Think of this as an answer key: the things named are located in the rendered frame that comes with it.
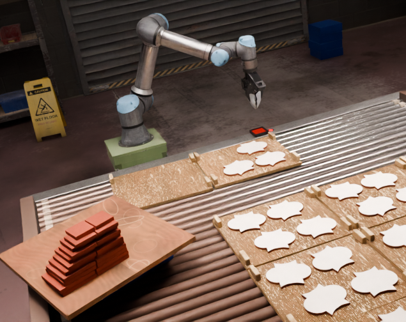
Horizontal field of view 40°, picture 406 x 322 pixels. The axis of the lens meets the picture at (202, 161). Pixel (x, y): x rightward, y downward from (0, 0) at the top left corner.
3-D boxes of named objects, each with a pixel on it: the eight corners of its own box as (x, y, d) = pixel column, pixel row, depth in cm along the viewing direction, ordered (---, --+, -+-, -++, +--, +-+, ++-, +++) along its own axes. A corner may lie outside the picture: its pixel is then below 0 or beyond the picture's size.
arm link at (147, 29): (131, 18, 264) (229, 50, 257) (139, 14, 274) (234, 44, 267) (126, 41, 270) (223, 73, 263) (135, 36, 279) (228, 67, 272)
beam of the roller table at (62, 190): (24, 208, 268) (20, 197, 266) (398, 101, 316) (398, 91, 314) (25, 216, 261) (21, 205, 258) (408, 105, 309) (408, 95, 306)
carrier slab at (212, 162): (193, 159, 274) (192, 156, 273) (270, 138, 282) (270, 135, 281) (215, 189, 243) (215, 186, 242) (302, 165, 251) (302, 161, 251)
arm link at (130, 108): (116, 127, 290) (110, 102, 284) (127, 118, 301) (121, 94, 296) (138, 126, 286) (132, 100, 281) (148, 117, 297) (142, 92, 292)
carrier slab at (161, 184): (109, 181, 266) (109, 178, 265) (192, 160, 273) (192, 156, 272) (119, 216, 235) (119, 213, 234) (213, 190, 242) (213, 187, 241)
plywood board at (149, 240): (-1, 259, 200) (-3, 255, 199) (114, 199, 227) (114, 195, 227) (68, 321, 164) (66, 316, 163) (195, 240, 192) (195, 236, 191)
